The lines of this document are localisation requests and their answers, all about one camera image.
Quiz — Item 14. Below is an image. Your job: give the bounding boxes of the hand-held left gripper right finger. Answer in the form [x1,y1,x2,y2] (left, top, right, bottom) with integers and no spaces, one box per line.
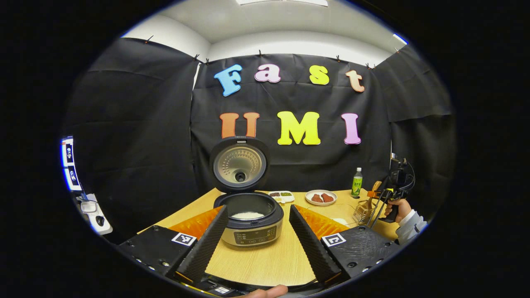
[289,204,401,285]

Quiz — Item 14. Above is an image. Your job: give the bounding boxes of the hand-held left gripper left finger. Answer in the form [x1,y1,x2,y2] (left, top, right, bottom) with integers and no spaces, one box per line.
[117,206,229,283]

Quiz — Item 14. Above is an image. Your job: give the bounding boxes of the metal wire chopstick holder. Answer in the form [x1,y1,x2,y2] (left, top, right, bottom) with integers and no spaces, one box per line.
[353,199,379,225]

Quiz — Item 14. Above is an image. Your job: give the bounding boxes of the dark grey rice cooker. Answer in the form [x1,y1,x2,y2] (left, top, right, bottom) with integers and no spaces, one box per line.
[209,137,285,248]

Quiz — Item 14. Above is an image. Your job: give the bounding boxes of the green label drink bottle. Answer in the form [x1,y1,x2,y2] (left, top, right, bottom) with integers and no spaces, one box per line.
[351,168,363,197]

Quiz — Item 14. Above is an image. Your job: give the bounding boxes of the white round plate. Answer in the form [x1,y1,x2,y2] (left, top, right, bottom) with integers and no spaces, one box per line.
[305,190,337,206]

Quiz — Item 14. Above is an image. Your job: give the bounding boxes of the small white snack tray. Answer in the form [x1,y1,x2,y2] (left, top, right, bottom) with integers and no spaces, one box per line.
[268,191,295,203]

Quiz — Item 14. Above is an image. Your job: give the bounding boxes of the white side table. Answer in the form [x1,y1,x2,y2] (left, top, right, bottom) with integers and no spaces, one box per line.
[78,194,113,235]

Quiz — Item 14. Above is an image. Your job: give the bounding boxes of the black backdrop cloth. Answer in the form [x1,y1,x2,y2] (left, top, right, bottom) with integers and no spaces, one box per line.
[62,37,456,245]

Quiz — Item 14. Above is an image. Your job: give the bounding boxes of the white printed sheet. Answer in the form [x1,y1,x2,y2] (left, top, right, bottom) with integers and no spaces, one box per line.
[61,138,76,167]
[63,166,82,192]

